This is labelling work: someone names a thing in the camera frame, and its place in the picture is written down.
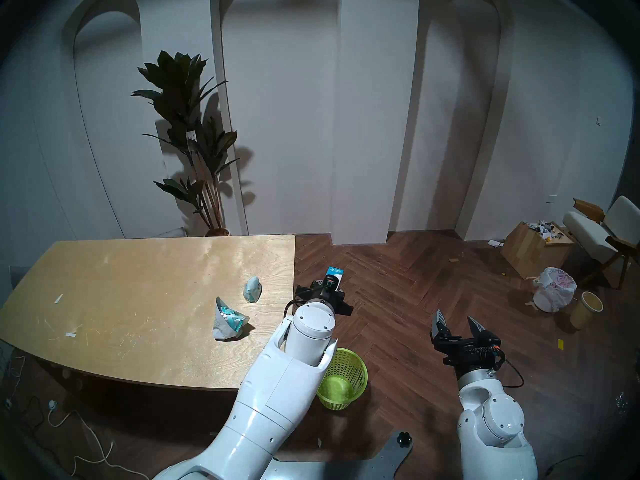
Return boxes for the trash pile in crate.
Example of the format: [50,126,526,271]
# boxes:
[529,221,566,241]

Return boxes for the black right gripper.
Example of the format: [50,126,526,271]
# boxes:
[432,309,506,380]

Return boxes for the tall potted green plant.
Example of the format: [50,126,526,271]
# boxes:
[131,50,240,236]

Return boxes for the green mesh trash basket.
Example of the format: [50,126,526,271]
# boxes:
[317,348,369,411]

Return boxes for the yellow paper bucket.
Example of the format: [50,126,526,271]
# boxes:
[569,291,604,330]

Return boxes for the black floor cable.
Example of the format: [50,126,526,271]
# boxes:
[542,454,586,477]

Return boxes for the white bin with plastic bag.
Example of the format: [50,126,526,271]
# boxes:
[532,267,577,313]

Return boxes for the white cushioned wooden armchair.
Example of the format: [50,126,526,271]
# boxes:
[562,195,640,290]

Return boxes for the silver teal snack bag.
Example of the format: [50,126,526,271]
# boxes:
[212,297,250,341]

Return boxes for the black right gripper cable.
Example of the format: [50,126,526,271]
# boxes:
[492,351,525,389]

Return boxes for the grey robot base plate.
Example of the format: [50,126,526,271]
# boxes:
[272,431,413,480]

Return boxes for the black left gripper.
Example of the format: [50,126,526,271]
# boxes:
[295,279,353,317]

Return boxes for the light wooden table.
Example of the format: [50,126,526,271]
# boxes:
[0,235,297,392]

